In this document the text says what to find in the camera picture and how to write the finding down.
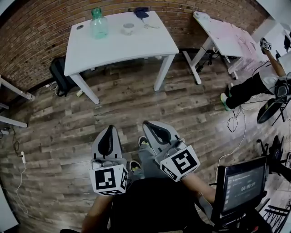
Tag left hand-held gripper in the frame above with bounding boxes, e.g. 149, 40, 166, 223
89, 125, 129, 197

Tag black monitor screen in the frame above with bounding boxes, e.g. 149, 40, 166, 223
210, 156, 271, 225

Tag white table frame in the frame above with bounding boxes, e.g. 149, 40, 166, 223
0, 76, 36, 128

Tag dark blue cloth bundle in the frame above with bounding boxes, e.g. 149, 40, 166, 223
133, 7, 150, 19

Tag black wire rack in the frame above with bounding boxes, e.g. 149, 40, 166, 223
263, 199, 291, 233

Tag green glass jar container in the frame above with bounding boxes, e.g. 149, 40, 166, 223
89, 7, 109, 40

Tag black cables under table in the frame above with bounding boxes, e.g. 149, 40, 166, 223
196, 46, 228, 73

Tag black shoe yellow laces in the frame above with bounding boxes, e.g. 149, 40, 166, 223
129, 160, 142, 173
138, 136, 151, 150

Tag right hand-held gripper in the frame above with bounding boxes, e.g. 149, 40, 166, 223
142, 120, 201, 182

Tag thin cord with keys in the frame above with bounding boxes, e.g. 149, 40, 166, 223
141, 18, 160, 30

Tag black backpack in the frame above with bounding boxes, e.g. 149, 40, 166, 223
49, 56, 77, 97

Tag person's right forearm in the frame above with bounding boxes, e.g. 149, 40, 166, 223
181, 174, 216, 203

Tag long white floor cable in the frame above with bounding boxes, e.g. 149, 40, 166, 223
213, 109, 247, 186

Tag white power strip with cable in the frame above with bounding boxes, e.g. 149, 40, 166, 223
0, 151, 29, 216

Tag person's grey trousers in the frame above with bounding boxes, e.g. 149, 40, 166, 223
132, 143, 171, 181

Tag person's black shirt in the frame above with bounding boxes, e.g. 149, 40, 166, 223
60, 177, 214, 233

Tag clear plastic cup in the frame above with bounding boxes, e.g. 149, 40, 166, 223
121, 22, 135, 36

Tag black floor cable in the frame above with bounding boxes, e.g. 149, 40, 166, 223
226, 106, 241, 133

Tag white table with grommet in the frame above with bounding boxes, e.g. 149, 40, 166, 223
64, 10, 180, 105

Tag white table with pink stains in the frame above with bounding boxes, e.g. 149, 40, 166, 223
182, 11, 269, 85

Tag person's left forearm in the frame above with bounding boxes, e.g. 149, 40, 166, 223
81, 192, 114, 233

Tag black folding chair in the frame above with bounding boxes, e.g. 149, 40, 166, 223
256, 96, 289, 126

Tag black tripod stand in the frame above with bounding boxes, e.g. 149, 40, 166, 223
256, 135, 291, 177

